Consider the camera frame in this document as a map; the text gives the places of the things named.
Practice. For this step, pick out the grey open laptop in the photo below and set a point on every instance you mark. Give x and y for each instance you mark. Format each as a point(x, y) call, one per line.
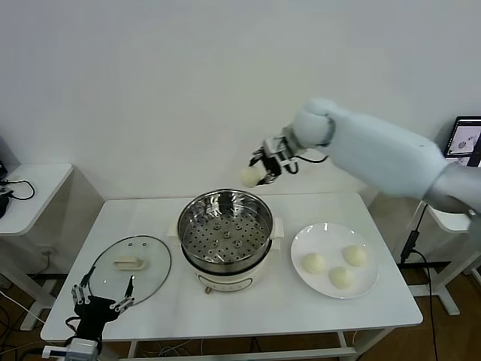
point(469, 143)

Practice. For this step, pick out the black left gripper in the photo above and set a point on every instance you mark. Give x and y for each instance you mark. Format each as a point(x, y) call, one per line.
point(92, 312)

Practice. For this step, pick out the white steamed baozi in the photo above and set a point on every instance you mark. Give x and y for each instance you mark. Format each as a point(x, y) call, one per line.
point(314, 263)
point(355, 255)
point(248, 176)
point(341, 278)

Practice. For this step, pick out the white work table frame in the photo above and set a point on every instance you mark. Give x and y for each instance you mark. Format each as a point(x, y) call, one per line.
point(300, 353)

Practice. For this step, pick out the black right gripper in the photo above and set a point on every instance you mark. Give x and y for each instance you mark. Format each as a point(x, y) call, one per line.
point(272, 165)

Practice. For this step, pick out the cream electric cooking pot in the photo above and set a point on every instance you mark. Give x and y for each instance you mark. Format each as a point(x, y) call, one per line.
point(225, 281)

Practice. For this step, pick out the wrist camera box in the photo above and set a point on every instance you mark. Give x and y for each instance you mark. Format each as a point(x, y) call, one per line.
point(276, 146)
point(83, 345)

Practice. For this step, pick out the perforated steel steamer basket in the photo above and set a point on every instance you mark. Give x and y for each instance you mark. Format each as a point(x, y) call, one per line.
point(225, 240)

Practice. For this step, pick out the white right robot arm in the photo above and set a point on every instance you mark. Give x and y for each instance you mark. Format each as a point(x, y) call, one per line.
point(376, 150)

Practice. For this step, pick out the white wall socket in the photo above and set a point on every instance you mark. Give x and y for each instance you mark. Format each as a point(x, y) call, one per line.
point(47, 250)

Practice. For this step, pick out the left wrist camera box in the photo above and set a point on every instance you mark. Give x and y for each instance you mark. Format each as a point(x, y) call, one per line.
point(83, 345)

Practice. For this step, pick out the round white plate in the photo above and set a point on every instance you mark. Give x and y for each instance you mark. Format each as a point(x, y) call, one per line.
point(330, 244)

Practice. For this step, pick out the black open laptop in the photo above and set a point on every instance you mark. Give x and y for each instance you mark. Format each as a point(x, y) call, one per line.
point(3, 169)

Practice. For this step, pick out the white side table with label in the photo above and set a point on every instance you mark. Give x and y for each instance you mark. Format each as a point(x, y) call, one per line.
point(448, 301)

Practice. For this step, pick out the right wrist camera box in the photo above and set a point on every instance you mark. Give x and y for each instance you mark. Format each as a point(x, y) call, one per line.
point(276, 146)

